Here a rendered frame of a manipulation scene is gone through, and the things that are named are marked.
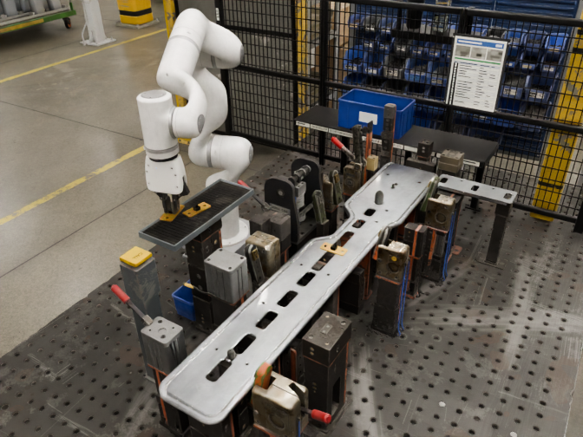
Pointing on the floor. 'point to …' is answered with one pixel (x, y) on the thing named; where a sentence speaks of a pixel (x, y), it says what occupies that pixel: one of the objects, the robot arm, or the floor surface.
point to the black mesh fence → (402, 83)
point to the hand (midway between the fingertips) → (171, 205)
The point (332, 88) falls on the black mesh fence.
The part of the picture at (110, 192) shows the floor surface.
